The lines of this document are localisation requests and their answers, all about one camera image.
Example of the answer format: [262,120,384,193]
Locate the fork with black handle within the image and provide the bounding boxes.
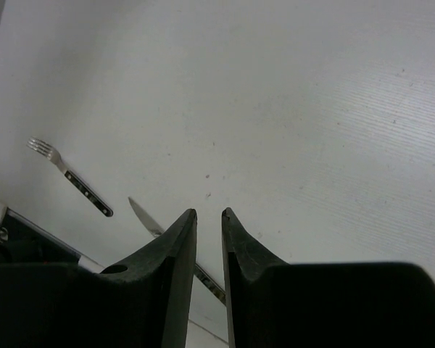
[27,137,114,218]

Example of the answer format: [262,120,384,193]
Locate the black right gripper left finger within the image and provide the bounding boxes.
[94,209,197,347]

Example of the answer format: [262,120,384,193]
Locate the knife with black handle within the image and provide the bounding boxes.
[128,196,226,306]

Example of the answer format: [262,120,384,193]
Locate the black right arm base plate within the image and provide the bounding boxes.
[0,210,81,264]

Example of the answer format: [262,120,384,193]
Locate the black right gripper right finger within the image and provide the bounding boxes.
[221,207,294,347]

